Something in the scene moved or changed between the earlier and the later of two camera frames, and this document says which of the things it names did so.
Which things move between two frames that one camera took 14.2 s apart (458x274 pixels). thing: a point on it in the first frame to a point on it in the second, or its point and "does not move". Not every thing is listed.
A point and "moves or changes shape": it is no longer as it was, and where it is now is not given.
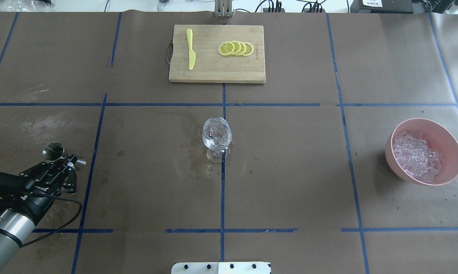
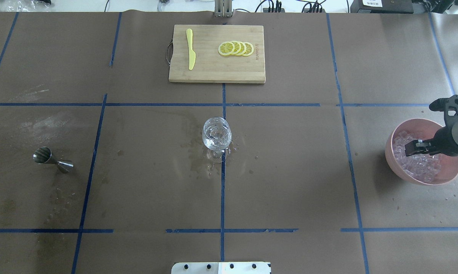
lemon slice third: x=243 y=47 does not move
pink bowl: x=423 y=152 does not move
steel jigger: x=53 y=151 moves or changes shape
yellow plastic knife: x=189 y=34 does not move
